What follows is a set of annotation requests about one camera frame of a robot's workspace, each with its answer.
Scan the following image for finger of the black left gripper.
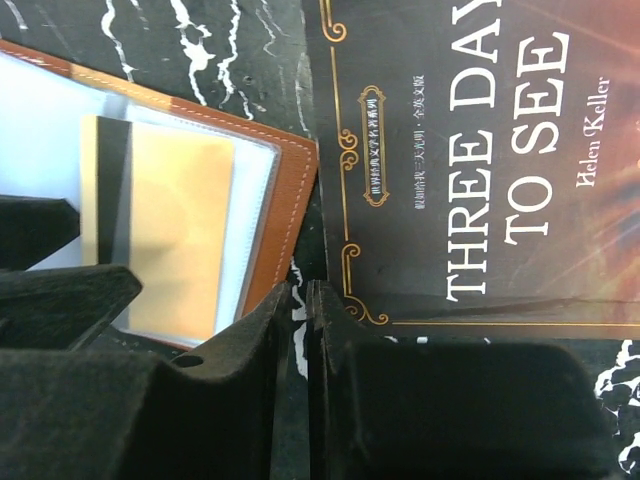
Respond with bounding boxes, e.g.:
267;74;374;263
1;265;142;351
1;195;80;270

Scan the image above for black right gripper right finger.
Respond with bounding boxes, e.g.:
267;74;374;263
307;280;618;479

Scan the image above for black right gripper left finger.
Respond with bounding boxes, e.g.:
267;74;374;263
1;283;291;479

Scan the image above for gold credit card black stripe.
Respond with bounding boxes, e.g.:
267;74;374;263
80;115;234;343

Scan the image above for brown leather card holder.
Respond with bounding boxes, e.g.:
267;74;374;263
1;42;318;348

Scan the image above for dark book three days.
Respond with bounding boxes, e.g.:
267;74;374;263
302;0;639;339

